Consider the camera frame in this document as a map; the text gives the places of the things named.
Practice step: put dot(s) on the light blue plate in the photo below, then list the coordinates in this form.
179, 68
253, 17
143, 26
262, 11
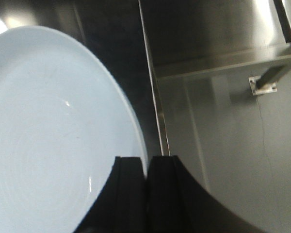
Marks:
63, 121

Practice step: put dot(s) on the table leg with foot plate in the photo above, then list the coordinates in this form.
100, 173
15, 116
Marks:
266, 83

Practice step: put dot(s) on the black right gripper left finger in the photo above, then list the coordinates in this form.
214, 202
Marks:
121, 205

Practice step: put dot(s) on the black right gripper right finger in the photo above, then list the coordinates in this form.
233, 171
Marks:
177, 203

